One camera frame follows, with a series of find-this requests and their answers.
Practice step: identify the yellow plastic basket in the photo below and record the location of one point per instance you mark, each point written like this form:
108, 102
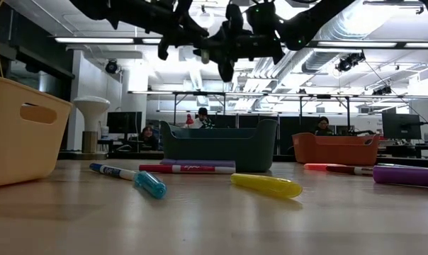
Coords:
22, 148

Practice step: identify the black ceiling camera cluster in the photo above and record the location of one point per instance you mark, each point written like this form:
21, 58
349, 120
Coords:
348, 62

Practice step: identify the yellow translucent highlighter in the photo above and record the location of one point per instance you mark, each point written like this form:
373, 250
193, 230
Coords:
267, 185

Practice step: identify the dark red whiteboard marker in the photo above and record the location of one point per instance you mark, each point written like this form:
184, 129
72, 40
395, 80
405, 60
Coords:
352, 171

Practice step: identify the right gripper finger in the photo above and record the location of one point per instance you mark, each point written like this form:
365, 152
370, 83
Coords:
217, 44
226, 54

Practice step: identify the orange translucent highlighter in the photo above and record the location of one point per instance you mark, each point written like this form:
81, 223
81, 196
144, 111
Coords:
320, 166

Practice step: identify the long ceiling light bar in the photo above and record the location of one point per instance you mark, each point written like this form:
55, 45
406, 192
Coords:
93, 40

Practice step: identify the purple translucent highlighter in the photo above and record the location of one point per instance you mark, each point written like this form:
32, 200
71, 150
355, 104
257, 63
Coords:
409, 176

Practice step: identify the pale purple slim highlighter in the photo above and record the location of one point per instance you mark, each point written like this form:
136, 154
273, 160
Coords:
200, 163

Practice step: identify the teal translucent highlighter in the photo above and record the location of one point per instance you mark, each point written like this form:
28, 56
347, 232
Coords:
151, 184

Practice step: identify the black background truss frame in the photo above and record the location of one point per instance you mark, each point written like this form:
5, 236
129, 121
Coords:
200, 93

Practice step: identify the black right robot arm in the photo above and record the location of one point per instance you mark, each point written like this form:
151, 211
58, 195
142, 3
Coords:
316, 21

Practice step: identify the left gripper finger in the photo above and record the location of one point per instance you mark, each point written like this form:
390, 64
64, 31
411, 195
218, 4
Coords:
196, 32
163, 49

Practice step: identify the small red object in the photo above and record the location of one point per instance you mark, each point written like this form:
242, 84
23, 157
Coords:
189, 120

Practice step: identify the person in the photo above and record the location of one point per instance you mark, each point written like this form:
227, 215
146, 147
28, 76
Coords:
323, 127
148, 137
202, 121

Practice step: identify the dark teal plastic basket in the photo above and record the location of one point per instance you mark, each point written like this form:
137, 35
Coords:
221, 148

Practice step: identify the black aluminium table frame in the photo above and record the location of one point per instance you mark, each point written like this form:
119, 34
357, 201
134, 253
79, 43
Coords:
283, 158

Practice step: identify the blue whiteboard marker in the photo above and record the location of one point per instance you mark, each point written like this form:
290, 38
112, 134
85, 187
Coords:
111, 171

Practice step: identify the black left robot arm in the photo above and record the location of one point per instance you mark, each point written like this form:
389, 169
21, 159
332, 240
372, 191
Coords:
129, 10

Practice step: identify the orange plastic basket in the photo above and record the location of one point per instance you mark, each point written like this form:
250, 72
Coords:
336, 150

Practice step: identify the black computer monitor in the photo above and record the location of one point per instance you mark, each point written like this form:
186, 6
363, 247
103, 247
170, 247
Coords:
401, 126
124, 122

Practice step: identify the white mushroom-shaped lamp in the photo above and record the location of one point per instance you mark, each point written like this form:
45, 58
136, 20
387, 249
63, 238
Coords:
91, 113

